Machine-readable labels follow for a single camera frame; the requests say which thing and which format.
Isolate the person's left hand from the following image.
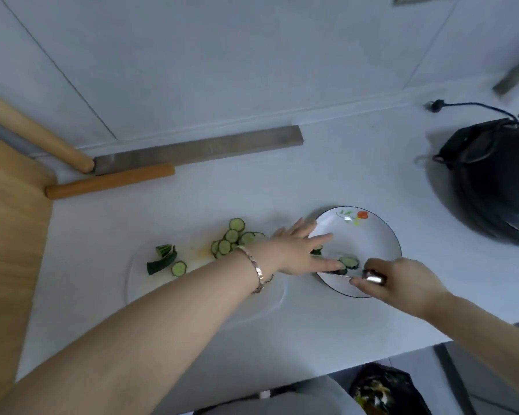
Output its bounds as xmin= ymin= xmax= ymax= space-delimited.
xmin=259 ymin=217 xmax=347 ymax=277

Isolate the person's right hand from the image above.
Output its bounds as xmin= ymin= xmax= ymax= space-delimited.
xmin=350 ymin=256 xmax=454 ymax=321

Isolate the steel cleaver knife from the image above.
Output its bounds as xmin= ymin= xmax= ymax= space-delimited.
xmin=328 ymin=270 xmax=388 ymax=286

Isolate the pile of cucumber slices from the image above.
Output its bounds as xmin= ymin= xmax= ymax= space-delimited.
xmin=210 ymin=217 xmax=274 ymax=285
xmin=310 ymin=245 xmax=360 ymax=276

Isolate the white floral plate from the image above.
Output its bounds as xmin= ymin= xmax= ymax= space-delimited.
xmin=307 ymin=206 xmax=403 ymax=299

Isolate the cucumber stem tip piece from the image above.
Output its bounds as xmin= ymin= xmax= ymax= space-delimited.
xmin=146 ymin=247 xmax=178 ymax=276

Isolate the translucent plastic cutting board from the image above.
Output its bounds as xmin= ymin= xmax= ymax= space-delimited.
xmin=124 ymin=228 xmax=286 ymax=329

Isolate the person's right forearm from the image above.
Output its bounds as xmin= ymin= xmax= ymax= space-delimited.
xmin=423 ymin=293 xmax=519 ymax=396

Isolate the person's left forearm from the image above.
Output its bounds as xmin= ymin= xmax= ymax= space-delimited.
xmin=0 ymin=244 xmax=282 ymax=415

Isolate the short wooden rolling pin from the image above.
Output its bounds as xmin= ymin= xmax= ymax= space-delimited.
xmin=44 ymin=163 xmax=176 ymax=201

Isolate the black trash bag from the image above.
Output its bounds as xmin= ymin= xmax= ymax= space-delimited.
xmin=349 ymin=363 xmax=433 ymax=415

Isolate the long grey sharpening stone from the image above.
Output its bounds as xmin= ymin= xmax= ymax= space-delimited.
xmin=93 ymin=124 xmax=304 ymax=176

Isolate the black electric baking pan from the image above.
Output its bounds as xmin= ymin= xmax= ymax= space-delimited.
xmin=432 ymin=118 xmax=519 ymax=250

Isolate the grey shirt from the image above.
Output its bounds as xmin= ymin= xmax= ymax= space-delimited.
xmin=190 ymin=375 xmax=366 ymax=415

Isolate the grey flat panel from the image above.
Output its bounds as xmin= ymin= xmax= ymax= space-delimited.
xmin=492 ymin=51 xmax=519 ymax=96

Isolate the large wooden cutting board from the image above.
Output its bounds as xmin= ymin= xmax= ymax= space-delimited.
xmin=0 ymin=129 xmax=55 ymax=411

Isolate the thick light wooden rolling pin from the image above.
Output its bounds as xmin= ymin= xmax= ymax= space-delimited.
xmin=0 ymin=86 xmax=96 ymax=174

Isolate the grey pipe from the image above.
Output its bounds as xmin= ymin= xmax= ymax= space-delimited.
xmin=0 ymin=114 xmax=48 ymax=160

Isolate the silver bracelet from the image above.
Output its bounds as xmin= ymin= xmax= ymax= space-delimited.
xmin=236 ymin=245 xmax=265 ymax=295

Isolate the black power cable with plug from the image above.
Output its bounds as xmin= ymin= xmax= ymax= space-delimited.
xmin=425 ymin=99 xmax=519 ymax=128

